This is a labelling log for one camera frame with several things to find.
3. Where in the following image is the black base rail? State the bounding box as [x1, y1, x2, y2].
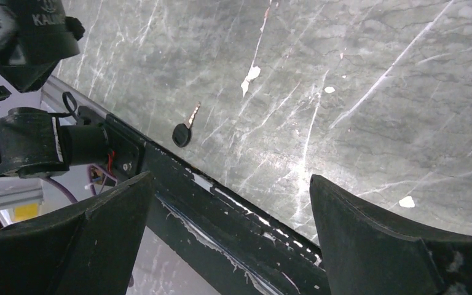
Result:
[77, 106, 330, 294]

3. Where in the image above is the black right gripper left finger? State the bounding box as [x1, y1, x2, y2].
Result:
[0, 173, 154, 294]

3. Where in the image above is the black padlock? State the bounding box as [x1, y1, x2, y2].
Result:
[0, 1, 85, 93]

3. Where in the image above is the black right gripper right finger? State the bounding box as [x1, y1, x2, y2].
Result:
[309, 175, 472, 294]

